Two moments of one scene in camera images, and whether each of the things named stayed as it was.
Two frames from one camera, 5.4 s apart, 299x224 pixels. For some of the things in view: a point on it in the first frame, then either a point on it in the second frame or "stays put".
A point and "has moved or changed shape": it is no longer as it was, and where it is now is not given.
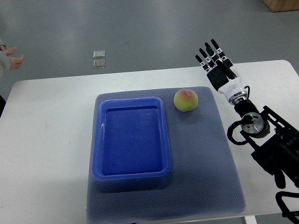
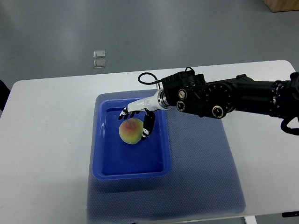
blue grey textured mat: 202,180 stays put
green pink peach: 186,100 has moved or changed shape
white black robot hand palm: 225,86 to 152,103
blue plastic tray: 131,139 stays put
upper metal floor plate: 99,54 stays put
